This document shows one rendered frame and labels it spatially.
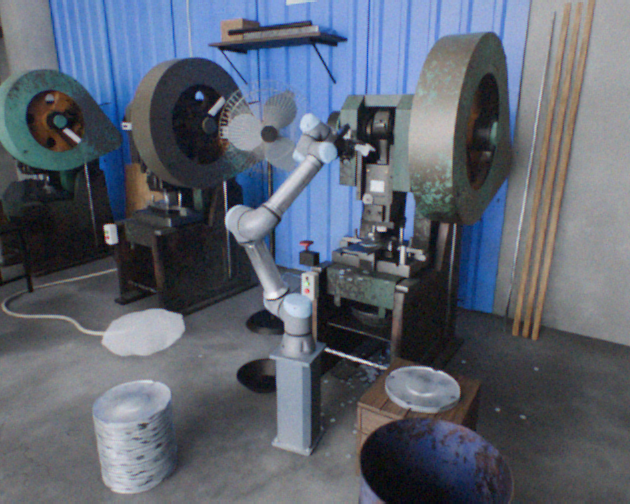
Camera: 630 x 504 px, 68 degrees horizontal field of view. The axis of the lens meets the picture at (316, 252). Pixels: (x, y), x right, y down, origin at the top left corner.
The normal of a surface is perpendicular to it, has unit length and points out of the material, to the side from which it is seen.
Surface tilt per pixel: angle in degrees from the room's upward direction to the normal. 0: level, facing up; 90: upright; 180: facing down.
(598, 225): 90
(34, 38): 90
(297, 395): 90
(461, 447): 88
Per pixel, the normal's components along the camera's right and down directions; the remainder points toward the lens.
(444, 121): -0.55, 0.11
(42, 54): 0.83, 0.17
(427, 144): -0.56, 0.32
